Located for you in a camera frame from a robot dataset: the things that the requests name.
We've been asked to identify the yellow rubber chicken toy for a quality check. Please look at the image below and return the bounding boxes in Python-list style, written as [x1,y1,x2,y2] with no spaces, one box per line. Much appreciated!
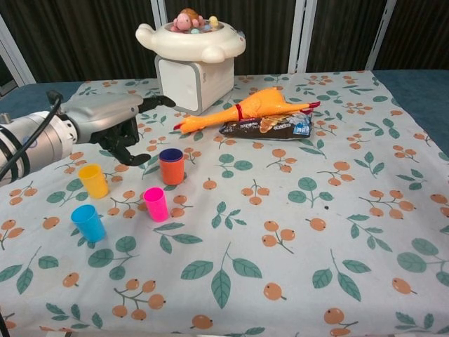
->
[173,87,322,134]

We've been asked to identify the yellow plastic cup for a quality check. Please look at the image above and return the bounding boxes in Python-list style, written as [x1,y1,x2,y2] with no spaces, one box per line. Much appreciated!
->
[77,164,109,199]

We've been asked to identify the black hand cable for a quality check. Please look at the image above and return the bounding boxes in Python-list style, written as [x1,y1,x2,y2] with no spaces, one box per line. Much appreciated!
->
[0,90,63,180]

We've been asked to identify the light blue plastic cup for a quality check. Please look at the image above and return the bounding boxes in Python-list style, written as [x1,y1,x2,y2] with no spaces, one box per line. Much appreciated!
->
[71,204,107,243]

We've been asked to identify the dark room divider panel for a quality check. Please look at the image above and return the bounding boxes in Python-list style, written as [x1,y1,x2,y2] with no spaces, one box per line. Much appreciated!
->
[150,0,304,77]
[296,0,390,73]
[364,0,449,71]
[0,0,168,85]

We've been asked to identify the dark snack packet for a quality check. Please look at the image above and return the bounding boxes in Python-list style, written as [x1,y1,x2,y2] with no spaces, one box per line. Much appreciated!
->
[219,111,314,140]

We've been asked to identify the teal blue table cover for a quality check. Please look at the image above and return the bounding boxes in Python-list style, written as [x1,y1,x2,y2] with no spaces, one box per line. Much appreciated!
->
[0,68,449,159]

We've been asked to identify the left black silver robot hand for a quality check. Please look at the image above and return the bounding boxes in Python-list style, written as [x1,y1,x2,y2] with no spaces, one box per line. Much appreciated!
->
[59,93,176,166]

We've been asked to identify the orange plastic cup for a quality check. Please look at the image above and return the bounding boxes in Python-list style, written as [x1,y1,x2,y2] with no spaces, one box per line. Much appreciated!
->
[159,154,186,186]

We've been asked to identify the floral leaf print tablecloth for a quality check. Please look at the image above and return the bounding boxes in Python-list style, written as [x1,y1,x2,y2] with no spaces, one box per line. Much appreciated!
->
[0,70,449,337]

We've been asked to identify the white grey cube box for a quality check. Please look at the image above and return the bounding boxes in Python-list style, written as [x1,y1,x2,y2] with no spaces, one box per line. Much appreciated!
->
[154,54,235,116]

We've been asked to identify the cream whale fishing toy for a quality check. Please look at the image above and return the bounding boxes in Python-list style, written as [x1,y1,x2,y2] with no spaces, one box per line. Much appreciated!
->
[135,7,246,64]

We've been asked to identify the pink plastic cup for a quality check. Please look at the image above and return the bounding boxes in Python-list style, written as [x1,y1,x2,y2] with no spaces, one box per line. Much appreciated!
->
[142,187,169,223]

